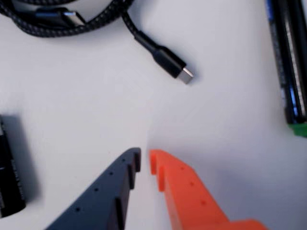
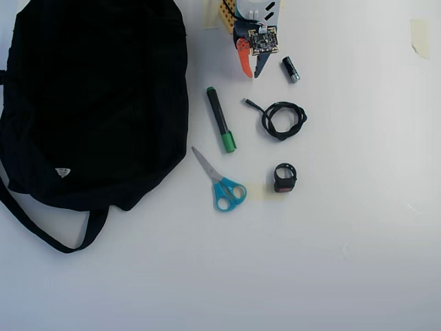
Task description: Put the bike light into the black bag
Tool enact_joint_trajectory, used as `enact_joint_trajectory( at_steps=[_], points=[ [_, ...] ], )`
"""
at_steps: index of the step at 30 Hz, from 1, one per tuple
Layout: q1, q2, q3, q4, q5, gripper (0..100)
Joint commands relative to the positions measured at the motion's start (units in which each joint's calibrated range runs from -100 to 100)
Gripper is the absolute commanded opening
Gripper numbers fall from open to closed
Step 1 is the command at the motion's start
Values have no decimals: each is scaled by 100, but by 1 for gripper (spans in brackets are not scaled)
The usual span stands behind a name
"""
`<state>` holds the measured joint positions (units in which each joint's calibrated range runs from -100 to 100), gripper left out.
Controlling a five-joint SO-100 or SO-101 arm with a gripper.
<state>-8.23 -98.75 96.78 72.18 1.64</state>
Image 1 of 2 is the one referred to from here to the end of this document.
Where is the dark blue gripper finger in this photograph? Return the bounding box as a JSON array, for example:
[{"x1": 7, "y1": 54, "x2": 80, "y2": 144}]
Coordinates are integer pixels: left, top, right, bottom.
[{"x1": 44, "y1": 147, "x2": 142, "y2": 230}]

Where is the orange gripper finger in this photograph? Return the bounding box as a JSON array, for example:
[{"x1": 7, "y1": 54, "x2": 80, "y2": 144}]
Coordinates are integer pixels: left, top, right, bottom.
[{"x1": 148, "y1": 149, "x2": 267, "y2": 230}]

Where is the black marker with green cap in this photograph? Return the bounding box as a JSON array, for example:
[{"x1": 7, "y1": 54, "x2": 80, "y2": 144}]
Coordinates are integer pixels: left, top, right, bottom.
[{"x1": 265, "y1": 0, "x2": 307, "y2": 142}]

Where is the black braided USB cable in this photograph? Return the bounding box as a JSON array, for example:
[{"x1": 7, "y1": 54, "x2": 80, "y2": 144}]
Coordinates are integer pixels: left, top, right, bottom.
[{"x1": 0, "y1": 0, "x2": 195, "y2": 86}]

